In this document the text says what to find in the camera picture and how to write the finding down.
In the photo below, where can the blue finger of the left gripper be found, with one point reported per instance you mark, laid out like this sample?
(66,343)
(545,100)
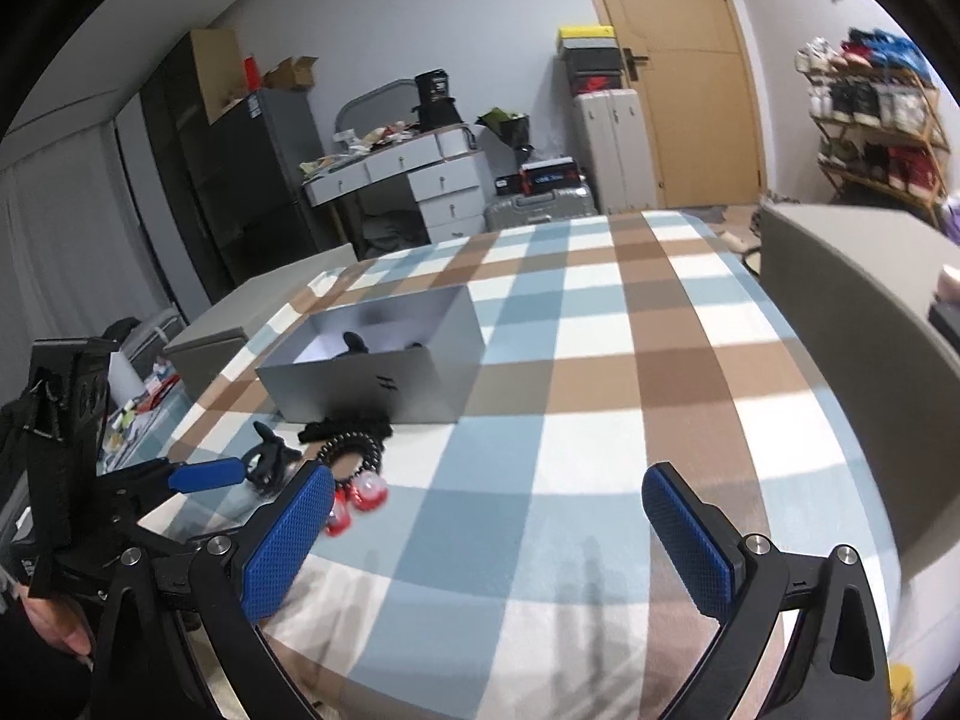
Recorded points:
(162,477)

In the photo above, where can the black claw clip in box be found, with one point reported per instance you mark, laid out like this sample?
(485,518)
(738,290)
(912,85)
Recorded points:
(354,345)

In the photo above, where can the grey cardboard box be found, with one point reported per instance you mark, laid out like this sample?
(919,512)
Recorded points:
(425,354)

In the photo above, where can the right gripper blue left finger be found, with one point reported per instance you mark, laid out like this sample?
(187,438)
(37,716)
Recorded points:
(247,573)

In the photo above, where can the wooden door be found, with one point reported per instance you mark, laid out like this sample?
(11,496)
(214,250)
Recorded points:
(687,61)

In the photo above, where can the silver suitcase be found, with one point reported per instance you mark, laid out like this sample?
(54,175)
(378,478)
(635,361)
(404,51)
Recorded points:
(523,210)

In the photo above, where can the shoe rack with shoes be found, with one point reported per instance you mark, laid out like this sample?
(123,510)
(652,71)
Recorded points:
(875,106)

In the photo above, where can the stacked shoe boxes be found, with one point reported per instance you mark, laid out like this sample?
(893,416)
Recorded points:
(591,57)

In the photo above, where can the person's left hand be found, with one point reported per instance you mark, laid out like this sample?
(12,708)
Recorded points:
(58,623)

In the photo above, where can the black wardrobe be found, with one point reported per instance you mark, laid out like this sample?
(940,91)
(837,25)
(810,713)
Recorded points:
(229,160)

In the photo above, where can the grey bed footboard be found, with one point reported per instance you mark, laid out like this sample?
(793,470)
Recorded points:
(856,284)

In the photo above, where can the black hair claw clip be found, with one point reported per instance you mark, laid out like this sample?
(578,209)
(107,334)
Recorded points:
(266,464)

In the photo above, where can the checkered bed blanket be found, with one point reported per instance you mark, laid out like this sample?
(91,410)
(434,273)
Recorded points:
(511,572)

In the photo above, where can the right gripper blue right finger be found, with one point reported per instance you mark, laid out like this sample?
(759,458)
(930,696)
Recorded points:
(714,561)

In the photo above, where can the white cabinet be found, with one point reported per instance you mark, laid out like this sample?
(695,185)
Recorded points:
(617,155)

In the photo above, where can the white desk with drawers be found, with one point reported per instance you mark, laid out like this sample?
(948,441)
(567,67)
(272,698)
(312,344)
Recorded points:
(445,170)

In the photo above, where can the black fabric scrunchie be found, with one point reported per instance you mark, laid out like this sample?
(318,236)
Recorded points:
(374,426)

